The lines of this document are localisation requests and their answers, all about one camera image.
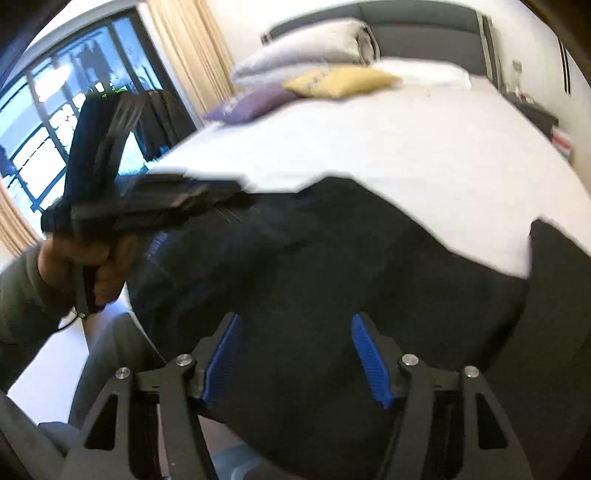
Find grey upholstered headboard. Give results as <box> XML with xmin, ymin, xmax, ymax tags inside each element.
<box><xmin>268</xmin><ymin>1</ymin><xmax>491</xmax><ymax>70</ymax></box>

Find person's left forearm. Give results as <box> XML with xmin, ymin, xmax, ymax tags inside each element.
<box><xmin>0</xmin><ymin>244</ymin><xmax>86</xmax><ymax>393</ymax></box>

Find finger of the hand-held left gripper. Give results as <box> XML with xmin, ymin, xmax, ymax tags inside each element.
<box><xmin>71</xmin><ymin>194</ymin><xmax>258</xmax><ymax>232</ymax></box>
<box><xmin>117</xmin><ymin>172</ymin><xmax>252</xmax><ymax>198</ymax></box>

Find folded grey duvet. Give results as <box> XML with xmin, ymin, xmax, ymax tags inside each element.
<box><xmin>231</xmin><ymin>18</ymin><xmax>382</xmax><ymax>88</ymax></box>

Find purple pillow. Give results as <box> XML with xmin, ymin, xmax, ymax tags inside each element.
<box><xmin>203</xmin><ymin>85</ymin><xmax>301</xmax><ymax>124</ymax></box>

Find beige curtain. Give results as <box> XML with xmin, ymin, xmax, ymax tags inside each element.
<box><xmin>0</xmin><ymin>180</ymin><xmax>43</xmax><ymax>257</ymax></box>
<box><xmin>145</xmin><ymin>0</ymin><xmax>236</xmax><ymax>127</ymax></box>

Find black framed window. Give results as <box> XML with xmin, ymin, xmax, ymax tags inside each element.
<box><xmin>0</xmin><ymin>16</ymin><xmax>185</xmax><ymax>213</ymax></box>

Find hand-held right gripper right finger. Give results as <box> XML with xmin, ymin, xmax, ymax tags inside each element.
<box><xmin>351</xmin><ymin>313</ymin><xmax>536</xmax><ymax>480</ymax></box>

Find yellow pillow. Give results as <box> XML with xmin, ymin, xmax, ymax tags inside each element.
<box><xmin>281</xmin><ymin>66</ymin><xmax>402</xmax><ymax>99</ymax></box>

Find black pants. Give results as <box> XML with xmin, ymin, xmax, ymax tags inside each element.
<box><xmin>127</xmin><ymin>176</ymin><xmax>591</xmax><ymax>480</ymax></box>

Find person's left hand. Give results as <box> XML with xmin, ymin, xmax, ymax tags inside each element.
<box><xmin>38</xmin><ymin>228</ymin><xmax>139</xmax><ymax>311</ymax></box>

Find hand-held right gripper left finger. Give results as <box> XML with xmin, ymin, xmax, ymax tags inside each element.
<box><xmin>69</xmin><ymin>311</ymin><xmax>243</xmax><ymax>480</ymax></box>

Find bed with white sheet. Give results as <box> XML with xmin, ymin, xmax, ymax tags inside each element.
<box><xmin>9</xmin><ymin>69</ymin><xmax>591</xmax><ymax>425</ymax></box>

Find hanging black clothes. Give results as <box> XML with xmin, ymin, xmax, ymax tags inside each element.
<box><xmin>134</xmin><ymin>90</ymin><xmax>198</xmax><ymax>162</ymax></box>

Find dark grey nightstand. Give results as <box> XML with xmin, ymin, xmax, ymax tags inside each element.
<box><xmin>501</xmin><ymin>88</ymin><xmax>560</xmax><ymax>139</ymax></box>

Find person's grey trousers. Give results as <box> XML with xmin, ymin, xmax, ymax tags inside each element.
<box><xmin>0</xmin><ymin>311</ymin><xmax>259</xmax><ymax>480</ymax></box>

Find white pillow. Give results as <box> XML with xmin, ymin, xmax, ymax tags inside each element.
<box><xmin>369</xmin><ymin>58</ymin><xmax>472</xmax><ymax>90</ymax></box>

